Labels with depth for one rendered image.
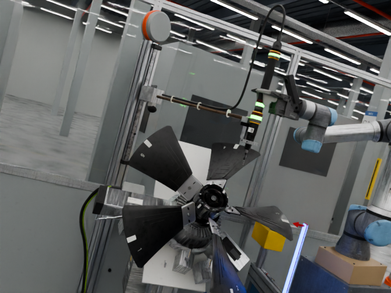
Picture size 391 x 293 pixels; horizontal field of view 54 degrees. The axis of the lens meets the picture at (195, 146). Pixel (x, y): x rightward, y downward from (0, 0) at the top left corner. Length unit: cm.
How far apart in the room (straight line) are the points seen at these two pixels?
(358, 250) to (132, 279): 101
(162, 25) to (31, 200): 113
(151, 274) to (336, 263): 80
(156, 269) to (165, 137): 52
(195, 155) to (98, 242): 68
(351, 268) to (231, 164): 66
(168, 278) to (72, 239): 82
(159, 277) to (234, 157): 57
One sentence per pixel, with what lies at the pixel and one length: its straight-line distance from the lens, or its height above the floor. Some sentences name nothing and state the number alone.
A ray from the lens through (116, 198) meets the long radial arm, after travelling 151.
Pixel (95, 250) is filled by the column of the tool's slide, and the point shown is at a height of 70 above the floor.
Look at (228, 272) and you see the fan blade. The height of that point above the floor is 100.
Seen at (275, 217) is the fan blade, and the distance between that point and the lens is 161.
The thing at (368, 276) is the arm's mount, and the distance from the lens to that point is 187.
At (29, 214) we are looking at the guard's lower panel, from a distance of 223.
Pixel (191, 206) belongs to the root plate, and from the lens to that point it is 144.
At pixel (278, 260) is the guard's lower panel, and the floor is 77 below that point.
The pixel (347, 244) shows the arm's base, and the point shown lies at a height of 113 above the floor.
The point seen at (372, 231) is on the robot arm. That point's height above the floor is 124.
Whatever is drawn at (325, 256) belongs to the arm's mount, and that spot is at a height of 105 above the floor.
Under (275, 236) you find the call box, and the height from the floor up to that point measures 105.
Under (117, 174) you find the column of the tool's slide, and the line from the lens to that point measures 199.
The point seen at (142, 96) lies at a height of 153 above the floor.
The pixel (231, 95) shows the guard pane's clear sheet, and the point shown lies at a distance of 222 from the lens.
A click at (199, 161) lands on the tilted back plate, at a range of 185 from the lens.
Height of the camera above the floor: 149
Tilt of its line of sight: 4 degrees down
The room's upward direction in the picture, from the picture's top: 16 degrees clockwise
